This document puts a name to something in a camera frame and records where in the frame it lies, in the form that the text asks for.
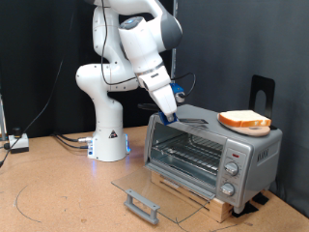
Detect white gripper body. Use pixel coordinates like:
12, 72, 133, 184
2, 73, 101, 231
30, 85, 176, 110
138, 69, 179, 118

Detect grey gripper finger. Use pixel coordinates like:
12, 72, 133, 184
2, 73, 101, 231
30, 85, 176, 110
165, 110, 178, 123

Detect white bread slice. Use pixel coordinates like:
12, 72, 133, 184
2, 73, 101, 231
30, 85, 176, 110
218, 109, 272, 128

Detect glass oven door grey handle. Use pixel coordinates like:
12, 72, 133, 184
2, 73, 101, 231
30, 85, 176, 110
111, 162, 217, 225

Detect silver oven temperature knob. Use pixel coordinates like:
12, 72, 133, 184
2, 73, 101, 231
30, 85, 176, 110
224, 161, 240, 177

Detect silver oven timer knob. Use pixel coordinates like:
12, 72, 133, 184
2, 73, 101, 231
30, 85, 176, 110
220, 182, 237, 197

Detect silver toaster oven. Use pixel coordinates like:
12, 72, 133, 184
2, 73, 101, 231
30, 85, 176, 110
143, 103, 284, 215

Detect tall metal pole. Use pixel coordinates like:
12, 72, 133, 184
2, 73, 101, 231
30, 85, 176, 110
169, 0, 180, 107

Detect oval wooden cutting board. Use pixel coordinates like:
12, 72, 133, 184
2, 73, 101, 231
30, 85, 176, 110
216, 113, 271, 137

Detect black metal bookend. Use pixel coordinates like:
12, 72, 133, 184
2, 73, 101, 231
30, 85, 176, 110
248, 74, 278, 131

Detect wooden pallet base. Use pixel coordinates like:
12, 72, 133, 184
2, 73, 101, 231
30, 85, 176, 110
150, 170, 235, 223

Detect black foam pad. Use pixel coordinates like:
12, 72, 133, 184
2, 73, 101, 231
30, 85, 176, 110
252, 192, 270, 206
231, 201, 259, 218

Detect thin metal stand pole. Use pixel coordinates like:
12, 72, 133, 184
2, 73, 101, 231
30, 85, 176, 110
0, 93, 8, 142

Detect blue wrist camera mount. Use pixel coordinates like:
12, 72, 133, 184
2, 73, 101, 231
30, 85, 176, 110
169, 82, 186, 104

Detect metal wire oven rack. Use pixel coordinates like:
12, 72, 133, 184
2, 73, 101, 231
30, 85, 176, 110
151, 131, 225, 177

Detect black cable silver connector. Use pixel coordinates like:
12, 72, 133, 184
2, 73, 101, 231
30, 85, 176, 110
52, 130, 95, 144

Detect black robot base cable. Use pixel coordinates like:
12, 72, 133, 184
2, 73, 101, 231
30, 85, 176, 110
54, 134, 91, 150

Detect long black hanging cable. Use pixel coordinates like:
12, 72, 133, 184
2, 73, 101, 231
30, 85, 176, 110
0, 0, 77, 168

